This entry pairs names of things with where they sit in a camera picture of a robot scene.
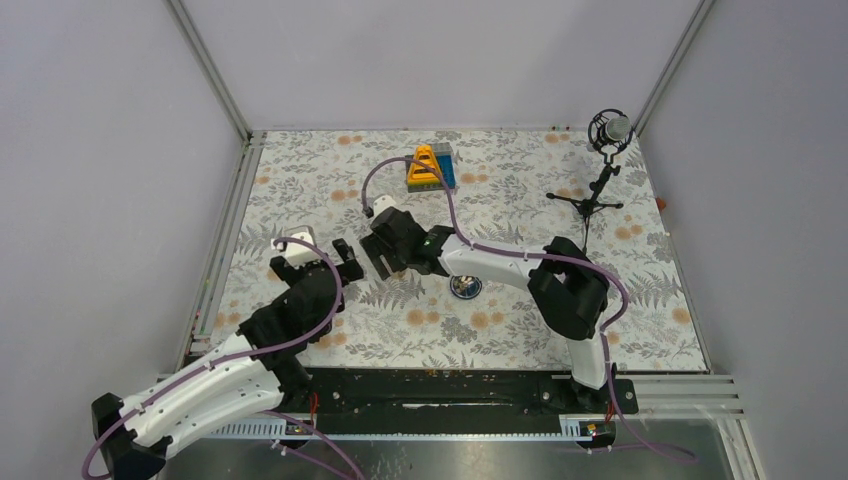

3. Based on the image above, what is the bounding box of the round clear blue pill case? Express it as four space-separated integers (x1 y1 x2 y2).
449 275 483 300

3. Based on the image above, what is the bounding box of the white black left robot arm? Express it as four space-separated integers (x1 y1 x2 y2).
81 232 364 479

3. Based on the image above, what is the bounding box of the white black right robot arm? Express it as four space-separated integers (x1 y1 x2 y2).
360 206 614 412

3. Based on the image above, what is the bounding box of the yellow pyramid toy on blocks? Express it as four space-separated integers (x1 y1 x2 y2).
405 143 456 193

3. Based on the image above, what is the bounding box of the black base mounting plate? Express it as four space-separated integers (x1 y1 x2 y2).
276 368 639 429

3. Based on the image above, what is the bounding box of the floral patterned table mat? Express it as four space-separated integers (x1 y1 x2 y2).
204 131 707 372

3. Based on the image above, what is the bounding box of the black microphone on tripod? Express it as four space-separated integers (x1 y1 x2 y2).
546 109 634 256

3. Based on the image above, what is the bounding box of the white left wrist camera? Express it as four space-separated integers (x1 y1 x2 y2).
271 225 315 255

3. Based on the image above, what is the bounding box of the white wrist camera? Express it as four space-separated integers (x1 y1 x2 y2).
363 195 397 218
271 225 315 255

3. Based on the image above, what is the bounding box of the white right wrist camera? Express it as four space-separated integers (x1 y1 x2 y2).
363 195 397 218

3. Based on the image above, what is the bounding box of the white slotted cable duct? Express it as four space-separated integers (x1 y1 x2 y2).
205 415 597 442

